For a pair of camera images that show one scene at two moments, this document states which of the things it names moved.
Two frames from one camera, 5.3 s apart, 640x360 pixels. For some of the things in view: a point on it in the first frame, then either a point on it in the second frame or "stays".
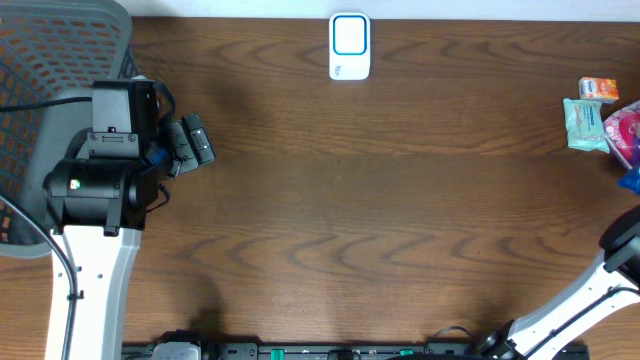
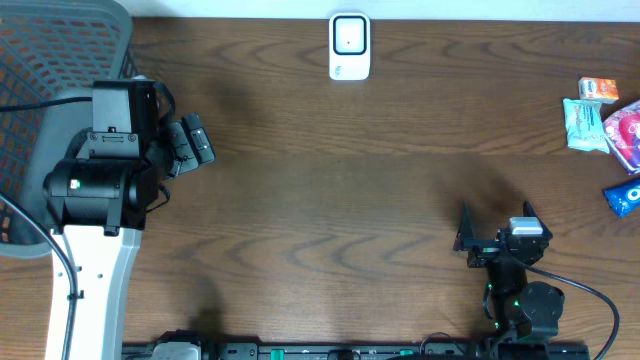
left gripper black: x=176 y=145 stays
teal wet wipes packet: x=585 y=128 stays
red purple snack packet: x=623 y=129 stays
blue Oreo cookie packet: x=631 y=180 to x=624 y=199
